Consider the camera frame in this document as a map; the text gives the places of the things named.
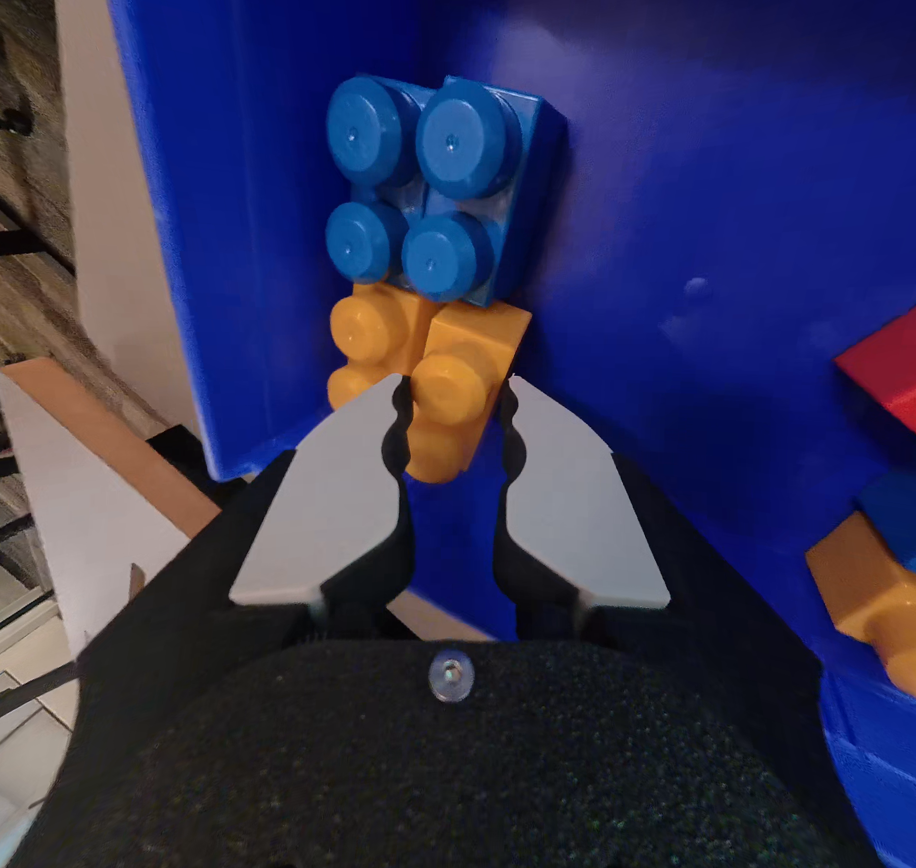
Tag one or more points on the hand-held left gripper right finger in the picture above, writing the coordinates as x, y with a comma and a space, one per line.
587, 524

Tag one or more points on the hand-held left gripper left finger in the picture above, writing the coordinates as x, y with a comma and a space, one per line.
322, 524

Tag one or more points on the orange two-stud mega block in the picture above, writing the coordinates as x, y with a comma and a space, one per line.
465, 353

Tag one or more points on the blue plastic bin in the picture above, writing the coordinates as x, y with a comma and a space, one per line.
715, 167

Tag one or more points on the pile of colourful mega blocks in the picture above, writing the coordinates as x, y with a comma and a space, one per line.
458, 138

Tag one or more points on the wood-edged office desk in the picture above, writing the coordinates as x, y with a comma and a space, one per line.
71, 489

